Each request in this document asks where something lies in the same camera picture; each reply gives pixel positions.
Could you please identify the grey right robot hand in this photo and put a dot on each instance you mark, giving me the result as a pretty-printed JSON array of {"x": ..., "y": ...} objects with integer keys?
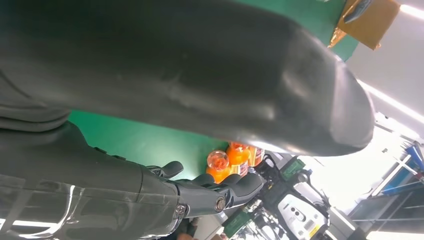
[{"x": 182, "y": 66}]

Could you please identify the orange juice bottle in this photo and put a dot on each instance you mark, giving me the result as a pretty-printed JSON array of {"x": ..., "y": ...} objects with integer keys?
[
  {"x": 256, "y": 155},
  {"x": 238, "y": 155},
  {"x": 218, "y": 172}
]

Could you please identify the yellow film wrapped cartons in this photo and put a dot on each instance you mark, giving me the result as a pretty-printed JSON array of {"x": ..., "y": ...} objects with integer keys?
[{"x": 335, "y": 38}]

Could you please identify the green table mat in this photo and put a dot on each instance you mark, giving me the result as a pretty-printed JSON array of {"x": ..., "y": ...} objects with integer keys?
[{"x": 132, "y": 142}]

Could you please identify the white metal frame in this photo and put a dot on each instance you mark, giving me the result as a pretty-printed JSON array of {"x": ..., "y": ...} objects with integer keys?
[{"x": 392, "y": 175}]

